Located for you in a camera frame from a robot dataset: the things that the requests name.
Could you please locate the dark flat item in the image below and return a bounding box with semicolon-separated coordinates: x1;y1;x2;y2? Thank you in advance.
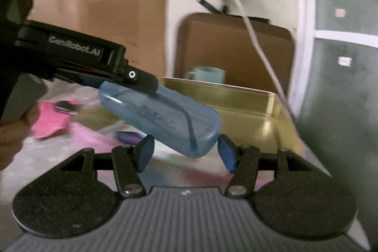
54;101;79;116

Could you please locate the person's left hand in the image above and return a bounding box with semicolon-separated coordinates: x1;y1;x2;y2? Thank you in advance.
0;103;41;171

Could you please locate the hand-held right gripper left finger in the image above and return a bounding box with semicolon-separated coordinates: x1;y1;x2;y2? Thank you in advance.
60;135;155;198

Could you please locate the wooden board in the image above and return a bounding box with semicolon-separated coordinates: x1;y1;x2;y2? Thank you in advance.
28;0;175;80

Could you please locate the white cable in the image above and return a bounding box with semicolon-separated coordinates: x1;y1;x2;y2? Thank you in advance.
218;0;293;112

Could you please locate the pink macaron print tin box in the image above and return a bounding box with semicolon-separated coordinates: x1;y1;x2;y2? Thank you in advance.
72;77;306;159

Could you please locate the brown mesh chair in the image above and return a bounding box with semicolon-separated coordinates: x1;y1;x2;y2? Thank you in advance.
174;12;296;100

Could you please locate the teal mug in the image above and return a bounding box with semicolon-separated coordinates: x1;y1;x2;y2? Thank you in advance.
184;66;227;85

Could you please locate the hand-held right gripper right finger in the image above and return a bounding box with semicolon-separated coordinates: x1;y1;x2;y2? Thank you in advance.
217;134;314;198

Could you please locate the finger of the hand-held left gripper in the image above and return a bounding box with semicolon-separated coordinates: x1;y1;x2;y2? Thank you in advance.
53;59;159;94

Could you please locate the white framed glass door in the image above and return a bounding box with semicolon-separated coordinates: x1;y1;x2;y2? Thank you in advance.
292;0;378;249

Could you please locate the pink cloth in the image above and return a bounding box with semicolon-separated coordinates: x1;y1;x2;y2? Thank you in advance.
30;99;81;140

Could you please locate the blue translucent plastic case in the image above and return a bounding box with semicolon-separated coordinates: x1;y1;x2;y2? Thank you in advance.
98;81;222;158

